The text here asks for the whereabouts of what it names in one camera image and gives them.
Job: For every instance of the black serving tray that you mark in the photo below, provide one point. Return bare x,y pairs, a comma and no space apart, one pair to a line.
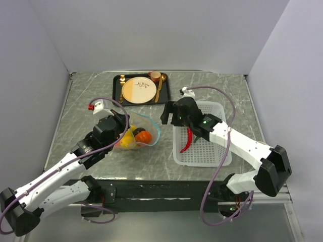
164,92

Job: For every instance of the gold knife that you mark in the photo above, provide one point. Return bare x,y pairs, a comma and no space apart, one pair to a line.
158,89

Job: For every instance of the cream and orange plate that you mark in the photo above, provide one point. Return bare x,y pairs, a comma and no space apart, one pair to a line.
139,90

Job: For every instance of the gold fork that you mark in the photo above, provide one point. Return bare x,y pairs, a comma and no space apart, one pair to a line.
122,82

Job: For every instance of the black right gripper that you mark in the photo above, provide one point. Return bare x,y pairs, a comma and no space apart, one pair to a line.
170,107

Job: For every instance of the gold spoon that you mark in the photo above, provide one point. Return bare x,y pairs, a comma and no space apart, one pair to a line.
163,77

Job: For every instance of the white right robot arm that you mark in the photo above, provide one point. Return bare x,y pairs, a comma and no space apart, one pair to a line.
271,164

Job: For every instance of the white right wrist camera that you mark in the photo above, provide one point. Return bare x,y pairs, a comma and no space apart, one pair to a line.
186,92

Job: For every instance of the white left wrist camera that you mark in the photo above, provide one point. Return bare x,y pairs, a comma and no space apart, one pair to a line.
100,108

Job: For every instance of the yellow apple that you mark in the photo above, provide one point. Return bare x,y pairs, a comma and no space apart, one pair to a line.
128,141

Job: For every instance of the aluminium frame rail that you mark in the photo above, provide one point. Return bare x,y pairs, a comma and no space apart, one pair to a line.
259,198

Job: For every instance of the orange ceramic cup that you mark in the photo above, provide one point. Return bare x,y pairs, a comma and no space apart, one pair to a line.
155,76

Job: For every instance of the red chili pepper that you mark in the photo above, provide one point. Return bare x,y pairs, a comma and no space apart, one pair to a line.
189,140

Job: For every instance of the white plastic basket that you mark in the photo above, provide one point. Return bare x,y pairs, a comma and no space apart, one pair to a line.
202,153

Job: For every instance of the orange tangerine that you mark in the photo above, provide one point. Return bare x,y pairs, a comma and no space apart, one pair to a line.
144,137

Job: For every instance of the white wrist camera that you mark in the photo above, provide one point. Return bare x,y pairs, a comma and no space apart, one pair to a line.
186,92
100,108

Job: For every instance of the clear zip top bag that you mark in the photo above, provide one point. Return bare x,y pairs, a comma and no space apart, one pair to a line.
137,120

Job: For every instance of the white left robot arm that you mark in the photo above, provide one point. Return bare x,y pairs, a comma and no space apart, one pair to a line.
24,207

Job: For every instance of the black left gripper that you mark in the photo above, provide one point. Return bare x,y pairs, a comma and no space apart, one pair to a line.
121,119

